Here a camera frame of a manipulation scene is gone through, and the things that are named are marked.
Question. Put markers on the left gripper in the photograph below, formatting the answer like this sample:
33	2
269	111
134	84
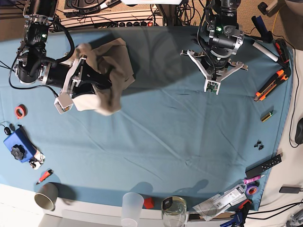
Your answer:
217	70

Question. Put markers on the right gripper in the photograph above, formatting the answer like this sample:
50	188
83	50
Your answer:
80	78

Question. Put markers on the beige T-shirt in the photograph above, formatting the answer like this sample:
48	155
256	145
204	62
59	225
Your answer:
112	54

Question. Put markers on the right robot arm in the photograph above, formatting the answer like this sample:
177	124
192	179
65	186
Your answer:
32	64

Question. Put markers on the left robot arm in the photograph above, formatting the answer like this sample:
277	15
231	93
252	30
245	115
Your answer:
219	36

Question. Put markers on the white marker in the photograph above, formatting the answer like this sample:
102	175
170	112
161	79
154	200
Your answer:
264	50

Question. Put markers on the orange black utility knife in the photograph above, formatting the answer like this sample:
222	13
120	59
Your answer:
274	81

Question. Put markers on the orange black clamp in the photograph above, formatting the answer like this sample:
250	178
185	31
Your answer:
283	58

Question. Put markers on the red tape roll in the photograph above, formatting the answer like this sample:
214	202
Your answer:
20	111

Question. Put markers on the blue table cloth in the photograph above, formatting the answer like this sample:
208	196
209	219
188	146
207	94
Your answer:
169	138

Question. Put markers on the small black clips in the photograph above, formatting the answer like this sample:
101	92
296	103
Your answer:
259	145

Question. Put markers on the black power strip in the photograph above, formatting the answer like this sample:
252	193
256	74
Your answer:
133	23

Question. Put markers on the blue box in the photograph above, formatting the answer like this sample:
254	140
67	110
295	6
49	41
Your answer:
19	137

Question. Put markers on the white small caster wheel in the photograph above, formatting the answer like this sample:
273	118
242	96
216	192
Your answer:
37	160

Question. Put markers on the black star knob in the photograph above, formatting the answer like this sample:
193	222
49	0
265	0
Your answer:
18	152

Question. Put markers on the red marker pen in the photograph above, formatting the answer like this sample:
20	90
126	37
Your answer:
45	175

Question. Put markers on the black remote control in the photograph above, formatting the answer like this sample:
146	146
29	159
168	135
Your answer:
263	165

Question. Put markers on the purple tube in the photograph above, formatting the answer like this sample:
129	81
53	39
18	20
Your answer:
254	179

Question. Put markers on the purple tape roll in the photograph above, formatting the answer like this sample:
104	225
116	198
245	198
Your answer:
251	189

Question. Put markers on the grey mug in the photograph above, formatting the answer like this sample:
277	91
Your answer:
46	196

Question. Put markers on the translucent plastic cup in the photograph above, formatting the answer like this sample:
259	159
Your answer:
132	206

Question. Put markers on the clear plastic package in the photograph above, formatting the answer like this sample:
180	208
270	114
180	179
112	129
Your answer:
218	204

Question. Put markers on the red small cap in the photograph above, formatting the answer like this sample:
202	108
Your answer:
149	203

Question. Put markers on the glass jar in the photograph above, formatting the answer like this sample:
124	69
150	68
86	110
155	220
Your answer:
173	211

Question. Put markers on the blue bar clamp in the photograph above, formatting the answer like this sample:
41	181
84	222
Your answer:
239	217

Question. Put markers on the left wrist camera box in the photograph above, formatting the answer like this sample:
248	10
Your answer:
212	86

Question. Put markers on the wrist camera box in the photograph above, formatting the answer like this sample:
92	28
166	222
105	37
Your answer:
212	86
63	103

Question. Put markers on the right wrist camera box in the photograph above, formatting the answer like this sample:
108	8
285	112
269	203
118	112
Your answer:
63	103

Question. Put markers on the blue black clamp handle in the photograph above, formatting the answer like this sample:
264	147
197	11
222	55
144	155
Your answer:
265	35

